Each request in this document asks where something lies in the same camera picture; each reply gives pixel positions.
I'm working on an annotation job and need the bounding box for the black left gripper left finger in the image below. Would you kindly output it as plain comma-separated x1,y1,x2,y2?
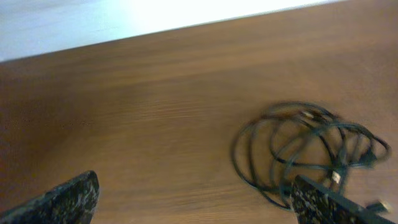
1,170,100,224

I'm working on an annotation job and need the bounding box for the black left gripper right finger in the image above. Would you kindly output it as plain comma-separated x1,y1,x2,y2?
290,175,394,224

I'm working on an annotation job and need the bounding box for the black USB cable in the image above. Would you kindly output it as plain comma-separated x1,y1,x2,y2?
230,101,393,215

